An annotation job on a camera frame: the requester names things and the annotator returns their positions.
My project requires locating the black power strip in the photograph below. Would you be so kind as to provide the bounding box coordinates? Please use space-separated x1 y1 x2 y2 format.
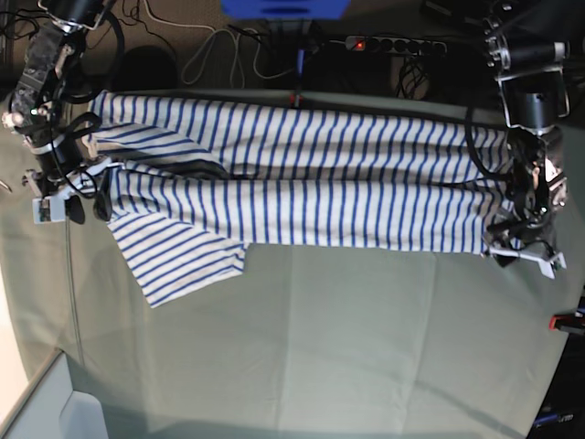
344 36 448 57

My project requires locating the white cable on floor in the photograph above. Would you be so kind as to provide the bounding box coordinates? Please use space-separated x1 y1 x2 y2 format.
136 0 298 89

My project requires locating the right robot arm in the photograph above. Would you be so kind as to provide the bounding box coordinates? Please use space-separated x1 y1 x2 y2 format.
2 1 125 224

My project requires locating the red clamp right edge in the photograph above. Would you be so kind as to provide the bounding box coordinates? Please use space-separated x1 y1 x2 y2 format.
548 308 585 337

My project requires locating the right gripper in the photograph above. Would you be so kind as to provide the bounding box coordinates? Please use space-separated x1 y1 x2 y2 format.
22 156 123 225

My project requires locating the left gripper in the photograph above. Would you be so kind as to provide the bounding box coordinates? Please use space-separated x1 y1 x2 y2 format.
483 219 567 278

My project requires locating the green table cloth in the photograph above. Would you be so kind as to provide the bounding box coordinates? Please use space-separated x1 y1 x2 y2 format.
0 89 585 439

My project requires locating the black round stool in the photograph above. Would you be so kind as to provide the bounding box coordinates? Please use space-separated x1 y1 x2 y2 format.
110 46 178 91

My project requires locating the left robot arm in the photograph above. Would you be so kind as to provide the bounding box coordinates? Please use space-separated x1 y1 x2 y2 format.
466 1 584 279

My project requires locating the blue box top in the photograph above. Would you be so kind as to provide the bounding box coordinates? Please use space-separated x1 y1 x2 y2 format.
221 0 350 20

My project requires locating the red clamp top centre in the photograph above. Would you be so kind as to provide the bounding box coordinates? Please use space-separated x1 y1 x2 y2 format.
290 91 303 109

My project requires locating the blue white striped t-shirt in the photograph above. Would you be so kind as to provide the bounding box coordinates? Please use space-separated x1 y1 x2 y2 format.
87 92 511 307

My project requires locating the white bin bottom left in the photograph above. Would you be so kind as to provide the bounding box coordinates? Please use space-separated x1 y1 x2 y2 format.
1 348 109 439

